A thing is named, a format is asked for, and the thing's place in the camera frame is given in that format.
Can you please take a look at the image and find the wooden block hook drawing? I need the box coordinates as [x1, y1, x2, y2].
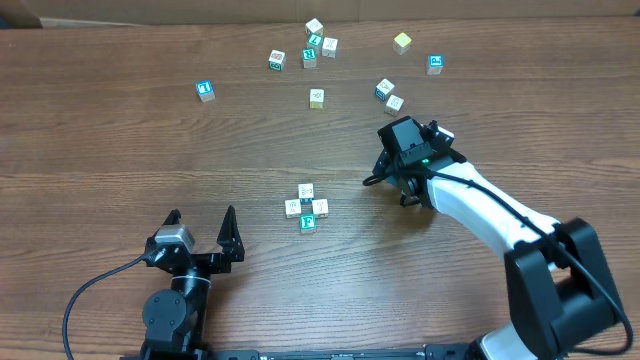
[284, 199, 302, 218]

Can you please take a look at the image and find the green F wooden block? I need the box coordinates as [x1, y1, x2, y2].
[299, 214, 317, 233]

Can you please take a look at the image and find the wooden block red U side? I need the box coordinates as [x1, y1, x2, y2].
[298, 183, 315, 203]

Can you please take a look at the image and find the wooden block acorn drawing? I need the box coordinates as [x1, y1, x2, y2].
[312, 199, 329, 218]

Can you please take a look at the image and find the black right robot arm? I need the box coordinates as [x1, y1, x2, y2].
[363, 116, 634, 359]

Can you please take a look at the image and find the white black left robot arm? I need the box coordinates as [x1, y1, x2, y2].
[140, 206, 245, 359]

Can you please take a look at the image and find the wooden block blue edge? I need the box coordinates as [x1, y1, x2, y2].
[374, 78, 395, 101]

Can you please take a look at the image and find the blue P wooden block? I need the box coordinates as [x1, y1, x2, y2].
[426, 54, 444, 76]

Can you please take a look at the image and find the yellow top wooden block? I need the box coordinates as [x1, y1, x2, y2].
[393, 32, 412, 55]

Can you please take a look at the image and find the wooden block yellow side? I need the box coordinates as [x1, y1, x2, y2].
[309, 89, 325, 109]

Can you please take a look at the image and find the blue I wooden block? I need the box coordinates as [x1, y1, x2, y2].
[196, 80, 216, 102]

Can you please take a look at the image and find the wooden block blue side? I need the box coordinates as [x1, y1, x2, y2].
[321, 37, 338, 58]

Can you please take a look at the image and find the green R wooden block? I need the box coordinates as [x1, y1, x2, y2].
[301, 48, 317, 69]

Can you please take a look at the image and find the green L wooden block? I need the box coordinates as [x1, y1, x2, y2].
[306, 33, 324, 53]

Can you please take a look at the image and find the plain wooden block top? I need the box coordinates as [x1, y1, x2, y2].
[305, 18, 324, 35]

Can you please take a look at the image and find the wooden block green B side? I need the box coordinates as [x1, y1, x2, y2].
[268, 49, 286, 72]

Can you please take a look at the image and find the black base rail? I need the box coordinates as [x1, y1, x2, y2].
[119, 342, 566, 360]

